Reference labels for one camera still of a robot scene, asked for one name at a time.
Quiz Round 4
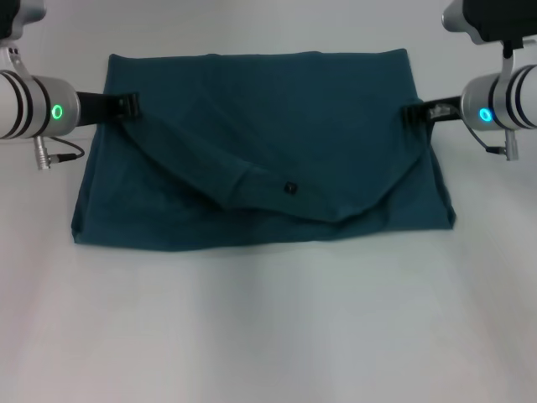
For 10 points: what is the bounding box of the dark red left gripper cable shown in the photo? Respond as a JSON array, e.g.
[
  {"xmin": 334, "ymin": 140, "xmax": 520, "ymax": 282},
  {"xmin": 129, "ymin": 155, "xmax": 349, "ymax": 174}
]
[{"xmin": 49, "ymin": 139, "xmax": 87, "ymax": 164}]

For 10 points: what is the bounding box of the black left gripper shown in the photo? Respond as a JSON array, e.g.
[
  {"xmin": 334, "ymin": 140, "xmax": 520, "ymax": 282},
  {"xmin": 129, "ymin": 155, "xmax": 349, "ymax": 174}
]
[{"xmin": 74, "ymin": 90, "xmax": 143, "ymax": 126}]

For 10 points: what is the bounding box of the silver metal cable connector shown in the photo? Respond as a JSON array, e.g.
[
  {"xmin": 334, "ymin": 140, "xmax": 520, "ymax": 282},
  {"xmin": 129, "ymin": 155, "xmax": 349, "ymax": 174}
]
[
  {"xmin": 33, "ymin": 135, "xmax": 56, "ymax": 171},
  {"xmin": 501, "ymin": 128, "xmax": 521, "ymax": 161}
]

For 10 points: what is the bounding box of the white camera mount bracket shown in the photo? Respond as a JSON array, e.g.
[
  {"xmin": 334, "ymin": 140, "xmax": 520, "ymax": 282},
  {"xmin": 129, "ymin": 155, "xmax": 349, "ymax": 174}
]
[
  {"xmin": 500, "ymin": 38, "xmax": 528, "ymax": 77},
  {"xmin": 0, "ymin": 39, "xmax": 33, "ymax": 81}
]

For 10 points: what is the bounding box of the dark red right gripper cable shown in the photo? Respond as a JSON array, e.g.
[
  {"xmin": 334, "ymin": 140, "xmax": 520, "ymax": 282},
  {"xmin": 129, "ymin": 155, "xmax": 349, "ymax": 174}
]
[{"xmin": 466, "ymin": 122, "xmax": 511, "ymax": 154}]

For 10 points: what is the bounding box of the dark red gripper cable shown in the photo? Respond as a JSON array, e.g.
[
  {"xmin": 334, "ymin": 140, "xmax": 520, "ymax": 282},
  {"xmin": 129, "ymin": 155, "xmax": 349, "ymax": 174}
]
[
  {"xmin": 49, "ymin": 139, "xmax": 87, "ymax": 164},
  {"xmin": 466, "ymin": 122, "xmax": 511, "ymax": 154}
]

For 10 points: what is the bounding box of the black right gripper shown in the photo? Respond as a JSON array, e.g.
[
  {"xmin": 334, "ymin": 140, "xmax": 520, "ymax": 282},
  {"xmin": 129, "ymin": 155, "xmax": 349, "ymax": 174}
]
[{"xmin": 401, "ymin": 96, "xmax": 463, "ymax": 128}]

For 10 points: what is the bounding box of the teal t-shirt with FREE print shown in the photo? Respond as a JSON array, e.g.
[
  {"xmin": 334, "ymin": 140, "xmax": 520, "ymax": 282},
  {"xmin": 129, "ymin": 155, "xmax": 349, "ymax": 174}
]
[{"xmin": 70, "ymin": 49, "xmax": 456, "ymax": 256}]

